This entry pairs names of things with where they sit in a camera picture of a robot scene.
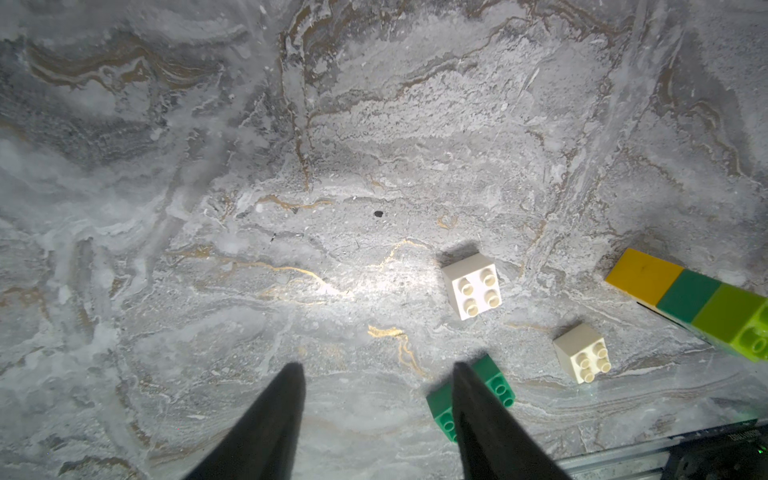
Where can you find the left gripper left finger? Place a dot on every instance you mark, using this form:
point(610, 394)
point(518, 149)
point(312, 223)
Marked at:
point(262, 444)

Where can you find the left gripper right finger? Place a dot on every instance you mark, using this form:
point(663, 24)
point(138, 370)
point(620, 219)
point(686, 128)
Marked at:
point(491, 442)

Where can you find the dark green long lego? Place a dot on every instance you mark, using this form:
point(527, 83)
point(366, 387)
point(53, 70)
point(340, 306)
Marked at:
point(688, 294)
point(440, 400)

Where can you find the white lego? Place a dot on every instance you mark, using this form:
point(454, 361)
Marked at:
point(472, 285)

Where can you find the yellow lego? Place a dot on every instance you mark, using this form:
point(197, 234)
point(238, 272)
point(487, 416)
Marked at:
point(644, 277)

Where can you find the lime lego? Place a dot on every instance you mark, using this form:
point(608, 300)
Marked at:
point(737, 319)

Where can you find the cream lego lower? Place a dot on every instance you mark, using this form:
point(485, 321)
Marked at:
point(582, 353)

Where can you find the aluminium front rail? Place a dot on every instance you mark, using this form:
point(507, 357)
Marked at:
point(641, 461)

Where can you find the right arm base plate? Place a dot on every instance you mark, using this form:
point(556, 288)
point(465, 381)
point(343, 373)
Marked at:
point(735, 451)

